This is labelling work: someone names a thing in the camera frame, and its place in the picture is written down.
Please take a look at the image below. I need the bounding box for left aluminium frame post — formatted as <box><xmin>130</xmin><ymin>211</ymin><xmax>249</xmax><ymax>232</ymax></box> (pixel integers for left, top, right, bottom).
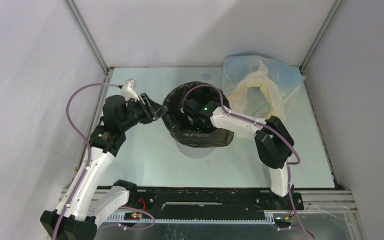
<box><xmin>63</xmin><ymin>0</ymin><xmax>110</xmax><ymax>74</ymax></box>

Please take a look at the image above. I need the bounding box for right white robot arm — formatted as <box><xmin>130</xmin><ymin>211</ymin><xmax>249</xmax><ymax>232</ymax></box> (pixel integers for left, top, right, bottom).
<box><xmin>181</xmin><ymin>99</ymin><xmax>296</xmax><ymax>209</ymax></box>

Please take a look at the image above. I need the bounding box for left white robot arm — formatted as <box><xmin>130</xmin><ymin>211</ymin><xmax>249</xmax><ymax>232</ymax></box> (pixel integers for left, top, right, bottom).
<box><xmin>40</xmin><ymin>93</ymin><xmax>168</xmax><ymax>240</ymax></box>

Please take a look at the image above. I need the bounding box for grey plastic trash bin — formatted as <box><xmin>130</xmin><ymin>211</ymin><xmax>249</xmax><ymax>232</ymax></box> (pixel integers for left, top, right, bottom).
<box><xmin>177</xmin><ymin>143</ymin><xmax>214</xmax><ymax>159</ymax></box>

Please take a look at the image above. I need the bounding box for right aluminium frame post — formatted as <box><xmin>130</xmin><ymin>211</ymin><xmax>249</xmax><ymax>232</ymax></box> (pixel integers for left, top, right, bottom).
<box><xmin>299</xmin><ymin>0</ymin><xmax>344</xmax><ymax>74</ymax></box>

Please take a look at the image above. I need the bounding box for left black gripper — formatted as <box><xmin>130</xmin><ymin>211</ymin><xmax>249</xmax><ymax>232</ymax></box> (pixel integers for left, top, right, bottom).
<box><xmin>119</xmin><ymin>93</ymin><xmax>169</xmax><ymax>132</ymax></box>

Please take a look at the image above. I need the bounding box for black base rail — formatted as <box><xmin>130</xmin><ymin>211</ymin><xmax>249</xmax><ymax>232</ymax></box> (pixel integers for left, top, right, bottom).
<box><xmin>126</xmin><ymin>187</ymin><xmax>304</xmax><ymax>220</ymax></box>

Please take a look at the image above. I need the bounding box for yellow translucent trash bag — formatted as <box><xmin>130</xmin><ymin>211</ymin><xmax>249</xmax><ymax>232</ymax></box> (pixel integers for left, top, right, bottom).
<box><xmin>223</xmin><ymin>61</ymin><xmax>286</xmax><ymax>121</ymax></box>

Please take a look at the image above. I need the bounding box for grey slotted cable duct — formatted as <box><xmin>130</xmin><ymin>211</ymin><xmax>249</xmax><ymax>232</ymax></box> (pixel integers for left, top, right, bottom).
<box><xmin>104</xmin><ymin>212</ymin><xmax>275</xmax><ymax>225</ymax></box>

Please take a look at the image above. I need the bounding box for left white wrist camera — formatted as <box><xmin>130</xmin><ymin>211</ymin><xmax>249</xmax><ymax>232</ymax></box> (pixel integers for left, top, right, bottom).
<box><xmin>120</xmin><ymin>78</ymin><xmax>140</xmax><ymax>102</ymax></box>

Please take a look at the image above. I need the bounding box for black plastic trash bag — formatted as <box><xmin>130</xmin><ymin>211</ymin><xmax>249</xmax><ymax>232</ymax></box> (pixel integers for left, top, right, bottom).
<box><xmin>162</xmin><ymin>81</ymin><xmax>235</xmax><ymax>148</ymax></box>

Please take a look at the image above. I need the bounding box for aluminium frame post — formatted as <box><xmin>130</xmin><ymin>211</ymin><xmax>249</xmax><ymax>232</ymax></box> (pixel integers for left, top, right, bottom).
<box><xmin>299</xmin><ymin>0</ymin><xmax>344</xmax><ymax>74</ymax></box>
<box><xmin>63</xmin><ymin>0</ymin><xmax>110</xmax><ymax>74</ymax></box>

